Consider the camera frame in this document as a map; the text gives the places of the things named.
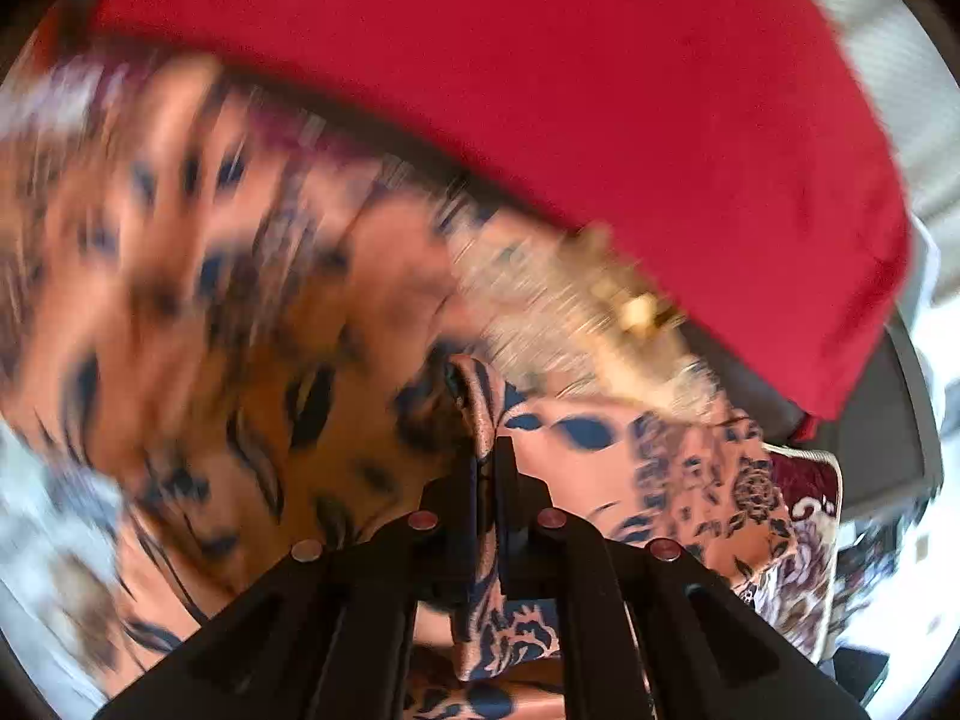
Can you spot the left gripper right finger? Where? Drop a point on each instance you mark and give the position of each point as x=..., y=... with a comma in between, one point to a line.
x=646, y=632

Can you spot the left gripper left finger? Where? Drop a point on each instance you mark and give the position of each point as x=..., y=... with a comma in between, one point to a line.
x=324, y=636

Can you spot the orange floral garment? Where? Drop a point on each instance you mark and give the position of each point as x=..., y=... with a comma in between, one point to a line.
x=337, y=359

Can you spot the maroon white floral blanket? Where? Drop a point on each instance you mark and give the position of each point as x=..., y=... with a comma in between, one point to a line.
x=795, y=539

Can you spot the dark grey storage box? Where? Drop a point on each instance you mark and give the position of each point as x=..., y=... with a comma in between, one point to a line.
x=886, y=440

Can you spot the red folded cloth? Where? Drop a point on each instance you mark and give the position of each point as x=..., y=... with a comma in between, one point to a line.
x=726, y=142

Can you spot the beige striped curtain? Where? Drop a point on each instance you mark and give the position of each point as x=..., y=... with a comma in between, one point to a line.
x=906, y=55

